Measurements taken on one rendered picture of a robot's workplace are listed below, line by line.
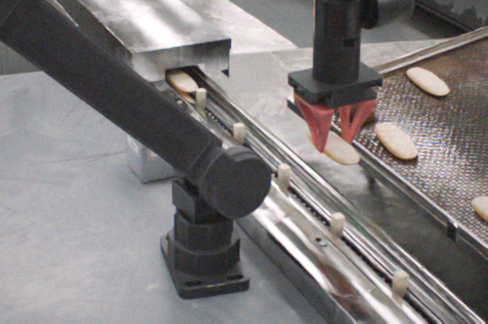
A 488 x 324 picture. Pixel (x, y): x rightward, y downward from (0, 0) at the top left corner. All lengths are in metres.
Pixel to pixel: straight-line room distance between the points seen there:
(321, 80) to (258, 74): 0.58
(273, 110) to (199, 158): 0.54
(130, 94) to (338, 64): 0.27
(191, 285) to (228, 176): 0.15
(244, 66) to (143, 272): 0.68
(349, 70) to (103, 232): 0.38
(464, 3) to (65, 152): 2.91
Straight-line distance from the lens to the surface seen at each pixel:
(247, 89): 1.58
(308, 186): 1.22
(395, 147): 1.23
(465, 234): 1.07
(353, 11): 1.04
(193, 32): 1.56
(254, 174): 1.01
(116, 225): 1.19
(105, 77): 0.89
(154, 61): 1.49
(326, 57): 1.05
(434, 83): 1.38
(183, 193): 1.04
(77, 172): 1.32
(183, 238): 1.05
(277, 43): 1.81
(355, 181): 1.30
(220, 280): 1.05
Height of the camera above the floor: 1.45
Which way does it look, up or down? 27 degrees down
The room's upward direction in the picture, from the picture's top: 2 degrees clockwise
